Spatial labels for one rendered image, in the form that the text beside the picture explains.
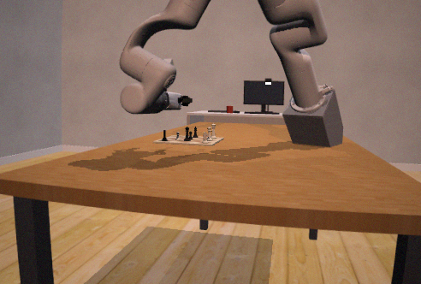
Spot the chessboard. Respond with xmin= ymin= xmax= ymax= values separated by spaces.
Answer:
xmin=153 ymin=135 xmax=224 ymax=146

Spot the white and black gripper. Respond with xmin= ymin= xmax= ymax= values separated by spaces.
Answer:
xmin=163 ymin=92 xmax=193 ymax=110

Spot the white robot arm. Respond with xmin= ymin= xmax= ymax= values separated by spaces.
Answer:
xmin=120 ymin=0 xmax=334 ymax=114

